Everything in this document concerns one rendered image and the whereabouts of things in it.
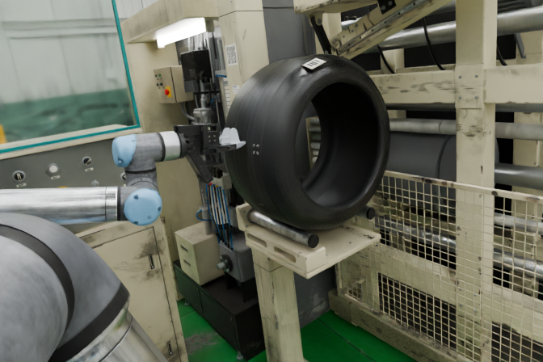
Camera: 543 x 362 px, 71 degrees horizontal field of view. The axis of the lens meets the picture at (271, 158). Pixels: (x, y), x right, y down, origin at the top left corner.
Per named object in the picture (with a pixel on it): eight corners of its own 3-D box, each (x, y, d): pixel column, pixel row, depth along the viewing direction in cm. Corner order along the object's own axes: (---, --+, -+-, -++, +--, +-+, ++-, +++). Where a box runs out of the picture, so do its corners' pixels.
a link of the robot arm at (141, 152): (112, 168, 94) (109, 134, 92) (155, 162, 100) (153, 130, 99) (121, 174, 88) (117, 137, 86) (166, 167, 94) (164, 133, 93)
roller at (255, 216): (259, 213, 149) (253, 223, 147) (253, 207, 146) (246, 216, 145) (322, 239, 121) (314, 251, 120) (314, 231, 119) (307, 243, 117)
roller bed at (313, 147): (311, 178, 184) (305, 118, 177) (332, 171, 192) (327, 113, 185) (341, 186, 168) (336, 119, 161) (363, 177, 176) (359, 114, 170)
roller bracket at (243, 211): (238, 230, 147) (234, 206, 144) (313, 200, 169) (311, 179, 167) (242, 233, 144) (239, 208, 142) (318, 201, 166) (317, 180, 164)
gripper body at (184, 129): (222, 123, 102) (180, 126, 95) (224, 154, 104) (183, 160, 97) (209, 122, 108) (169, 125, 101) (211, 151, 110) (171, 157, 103)
